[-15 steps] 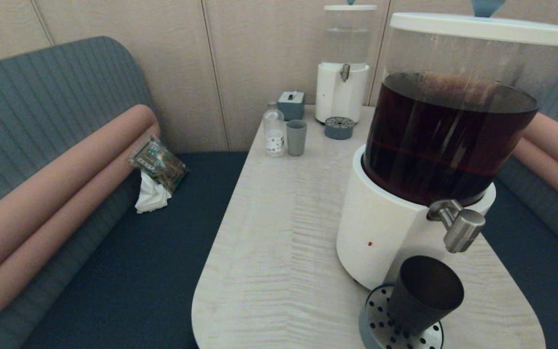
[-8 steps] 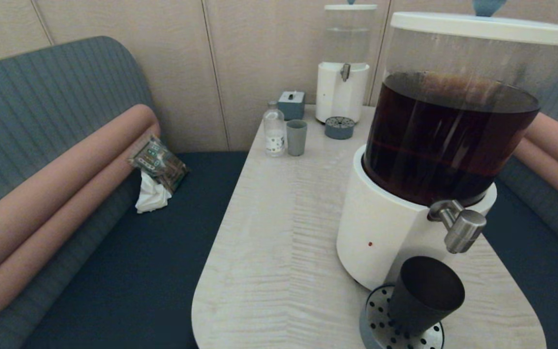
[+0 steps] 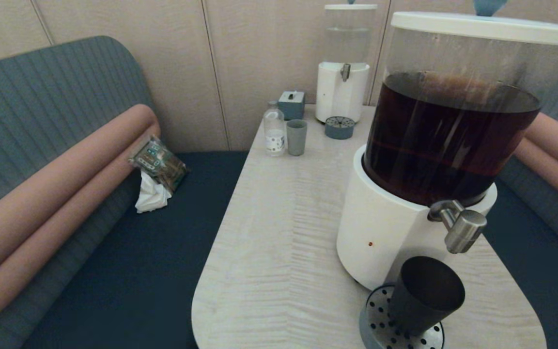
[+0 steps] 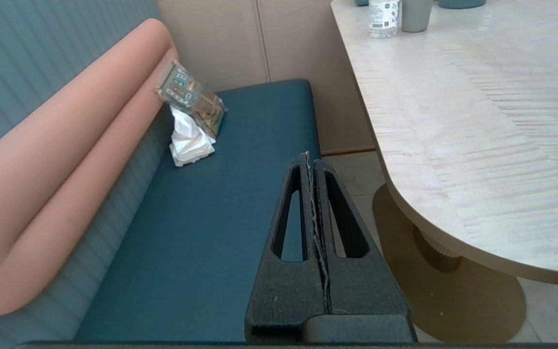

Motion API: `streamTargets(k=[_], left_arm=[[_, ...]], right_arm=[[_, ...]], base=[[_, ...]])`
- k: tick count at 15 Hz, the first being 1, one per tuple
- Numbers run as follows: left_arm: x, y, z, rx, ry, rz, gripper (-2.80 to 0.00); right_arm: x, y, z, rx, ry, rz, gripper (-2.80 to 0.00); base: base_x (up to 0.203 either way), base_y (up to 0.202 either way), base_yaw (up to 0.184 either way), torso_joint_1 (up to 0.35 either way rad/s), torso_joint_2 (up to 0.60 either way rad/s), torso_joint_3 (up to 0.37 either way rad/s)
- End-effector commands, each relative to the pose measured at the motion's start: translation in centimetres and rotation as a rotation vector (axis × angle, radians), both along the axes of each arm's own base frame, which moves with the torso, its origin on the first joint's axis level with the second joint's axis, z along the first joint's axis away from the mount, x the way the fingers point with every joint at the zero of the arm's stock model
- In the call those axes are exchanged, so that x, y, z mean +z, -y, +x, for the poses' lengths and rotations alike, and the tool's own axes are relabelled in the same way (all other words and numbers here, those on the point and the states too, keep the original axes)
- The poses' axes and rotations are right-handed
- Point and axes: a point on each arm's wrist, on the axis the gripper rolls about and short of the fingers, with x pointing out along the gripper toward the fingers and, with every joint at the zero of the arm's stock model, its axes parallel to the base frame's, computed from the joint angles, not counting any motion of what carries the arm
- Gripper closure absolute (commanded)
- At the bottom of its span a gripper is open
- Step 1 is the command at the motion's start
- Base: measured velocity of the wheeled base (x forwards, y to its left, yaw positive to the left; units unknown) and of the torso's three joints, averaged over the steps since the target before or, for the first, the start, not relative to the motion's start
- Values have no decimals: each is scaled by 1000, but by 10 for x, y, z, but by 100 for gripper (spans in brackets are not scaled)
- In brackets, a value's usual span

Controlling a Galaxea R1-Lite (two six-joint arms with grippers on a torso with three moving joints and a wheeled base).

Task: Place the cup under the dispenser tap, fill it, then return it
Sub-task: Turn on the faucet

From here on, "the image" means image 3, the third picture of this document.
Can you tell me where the ribbed grey-blue bench backrest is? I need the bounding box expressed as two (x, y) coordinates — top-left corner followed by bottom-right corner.
(0, 36), (156, 349)
(499, 46), (558, 265)

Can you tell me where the large white dispenser lid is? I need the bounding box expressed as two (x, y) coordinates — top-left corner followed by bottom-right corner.
(390, 0), (558, 47)

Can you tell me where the small blue drip tray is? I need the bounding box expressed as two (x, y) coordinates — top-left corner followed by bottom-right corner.
(325, 117), (356, 140)

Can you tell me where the grey-blue cup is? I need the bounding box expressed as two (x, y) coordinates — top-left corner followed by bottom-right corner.
(286, 120), (308, 157)

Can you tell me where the large metal dispenser tap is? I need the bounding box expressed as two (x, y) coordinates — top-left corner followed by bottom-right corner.
(427, 200), (488, 254)

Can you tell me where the large silver drip tray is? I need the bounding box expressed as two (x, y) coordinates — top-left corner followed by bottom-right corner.
(359, 285), (445, 349)

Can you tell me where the clear plastic bottle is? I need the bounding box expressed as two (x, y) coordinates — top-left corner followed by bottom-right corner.
(263, 101), (286, 157)

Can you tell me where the small clear water dispenser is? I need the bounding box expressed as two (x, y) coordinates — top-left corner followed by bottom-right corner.
(315, 9), (371, 125)

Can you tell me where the crumpled white tissue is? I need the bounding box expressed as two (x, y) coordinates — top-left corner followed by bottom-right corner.
(135, 170), (172, 214)

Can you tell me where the large dark tea dispenser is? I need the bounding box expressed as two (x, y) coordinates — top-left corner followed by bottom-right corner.
(336, 23), (558, 291)

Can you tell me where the dark teal seat cushion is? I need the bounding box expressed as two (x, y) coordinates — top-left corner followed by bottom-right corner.
(483, 180), (558, 349)
(22, 152), (249, 349)

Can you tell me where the small blue box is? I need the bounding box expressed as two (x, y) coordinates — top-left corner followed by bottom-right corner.
(278, 91), (305, 121)

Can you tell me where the black cup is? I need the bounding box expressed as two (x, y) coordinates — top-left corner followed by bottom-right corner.
(387, 256), (466, 337)

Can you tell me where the small white dispenser lid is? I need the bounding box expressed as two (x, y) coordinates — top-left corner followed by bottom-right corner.
(324, 0), (378, 11)

